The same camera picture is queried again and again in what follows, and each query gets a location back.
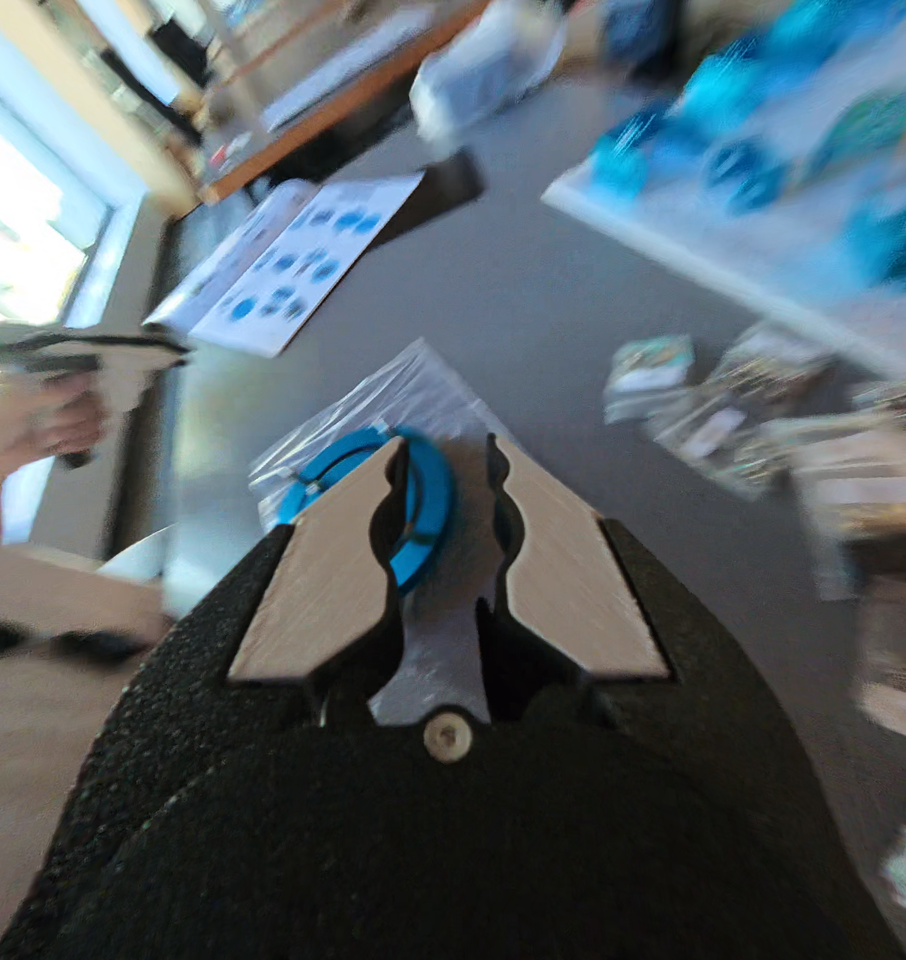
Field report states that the bright window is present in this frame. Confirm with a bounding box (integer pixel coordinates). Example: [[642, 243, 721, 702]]
[[0, 75, 115, 333]]

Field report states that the black strap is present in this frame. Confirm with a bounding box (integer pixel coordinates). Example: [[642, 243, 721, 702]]
[[0, 616, 148, 667]]

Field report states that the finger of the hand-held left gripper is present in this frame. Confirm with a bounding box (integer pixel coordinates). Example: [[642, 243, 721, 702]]
[[18, 333, 193, 414]]

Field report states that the wood-edged grey desk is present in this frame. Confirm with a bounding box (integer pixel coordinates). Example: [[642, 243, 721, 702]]
[[196, 0, 493, 205]]

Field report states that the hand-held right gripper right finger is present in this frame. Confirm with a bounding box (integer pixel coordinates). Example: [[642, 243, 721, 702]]
[[486, 433, 672, 681]]

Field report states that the person's left hand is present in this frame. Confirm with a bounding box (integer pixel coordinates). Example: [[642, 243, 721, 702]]
[[0, 373, 113, 520]]

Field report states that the blue round metal base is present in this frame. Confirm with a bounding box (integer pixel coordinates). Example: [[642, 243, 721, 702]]
[[275, 426, 456, 595]]

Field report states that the black flat plate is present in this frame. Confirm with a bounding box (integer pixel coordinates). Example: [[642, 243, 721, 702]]
[[369, 148, 487, 250]]

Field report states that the pile of small screw bags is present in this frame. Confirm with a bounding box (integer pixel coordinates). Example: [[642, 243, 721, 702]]
[[601, 321, 906, 916]]

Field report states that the large clear plastic bag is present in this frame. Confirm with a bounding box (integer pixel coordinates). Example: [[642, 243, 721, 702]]
[[247, 337, 533, 727]]

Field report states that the printed instruction leaflet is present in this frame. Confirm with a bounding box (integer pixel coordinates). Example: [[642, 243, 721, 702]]
[[142, 172, 427, 360]]

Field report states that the white plastic bag with box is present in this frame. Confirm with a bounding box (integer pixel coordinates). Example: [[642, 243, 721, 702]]
[[409, 0, 568, 145]]

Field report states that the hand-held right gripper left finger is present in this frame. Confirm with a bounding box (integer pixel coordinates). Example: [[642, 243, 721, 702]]
[[228, 436, 411, 685]]

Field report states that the flat white foam sheet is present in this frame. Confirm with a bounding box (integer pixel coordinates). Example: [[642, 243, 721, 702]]
[[541, 0, 906, 376]]

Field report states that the white printed paper strip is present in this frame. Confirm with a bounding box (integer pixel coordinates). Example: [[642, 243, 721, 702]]
[[260, 6, 438, 135]]

